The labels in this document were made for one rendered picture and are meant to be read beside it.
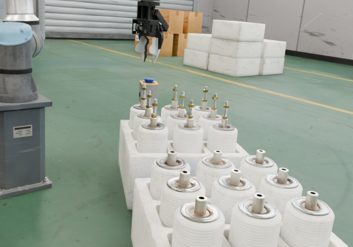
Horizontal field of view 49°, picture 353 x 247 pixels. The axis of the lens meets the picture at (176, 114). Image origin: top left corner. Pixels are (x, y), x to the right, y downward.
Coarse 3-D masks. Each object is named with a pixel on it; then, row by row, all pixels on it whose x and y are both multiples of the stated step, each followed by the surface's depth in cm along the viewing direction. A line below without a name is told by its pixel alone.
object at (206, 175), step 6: (198, 162) 99; (198, 168) 97; (204, 168) 95; (210, 168) 95; (228, 168) 95; (234, 168) 97; (198, 174) 98; (204, 174) 95; (210, 174) 94; (216, 174) 94; (222, 174) 94; (198, 180) 97; (204, 180) 96; (210, 180) 95; (204, 186) 96; (210, 186) 95; (210, 192) 95
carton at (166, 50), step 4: (148, 36) 518; (164, 36) 506; (168, 36) 509; (172, 36) 514; (164, 40) 508; (168, 40) 511; (172, 40) 515; (148, 44) 520; (164, 44) 509; (168, 44) 513; (172, 44) 517; (148, 48) 521; (164, 48) 511; (168, 48) 514; (148, 52) 522; (160, 52) 508; (164, 52) 512; (168, 52) 516; (160, 56) 510; (164, 56) 514; (168, 56) 518
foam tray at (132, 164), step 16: (128, 128) 143; (128, 144) 127; (128, 160) 122; (144, 160) 118; (192, 160) 121; (240, 160) 125; (128, 176) 121; (144, 176) 119; (192, 176) 123; (128, 192) 120; (128, 208) 121
